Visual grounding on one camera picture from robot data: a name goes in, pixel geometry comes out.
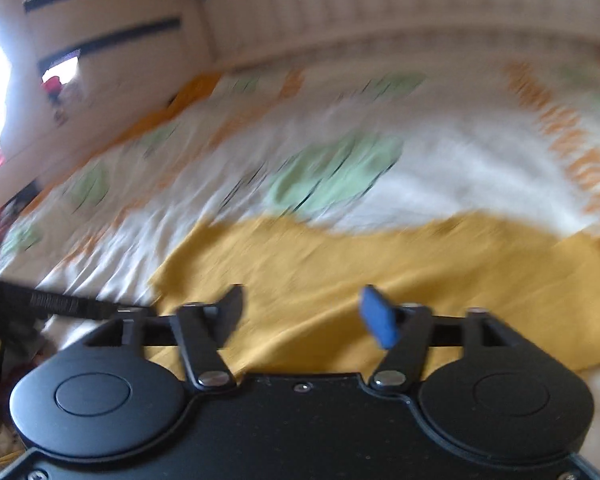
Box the printed white bed sheet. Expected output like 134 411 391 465
0 55 600 461

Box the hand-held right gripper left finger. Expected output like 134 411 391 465
82 284 247 393

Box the yellow knit sweater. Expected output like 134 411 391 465
147 210 600 376

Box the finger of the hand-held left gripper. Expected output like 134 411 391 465
0 279 150 322

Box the white slatted headboard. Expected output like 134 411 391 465
200 0 600 91

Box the white shelf with blue trim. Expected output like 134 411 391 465
0 0 216 211

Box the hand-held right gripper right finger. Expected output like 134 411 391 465
361 284 532 393

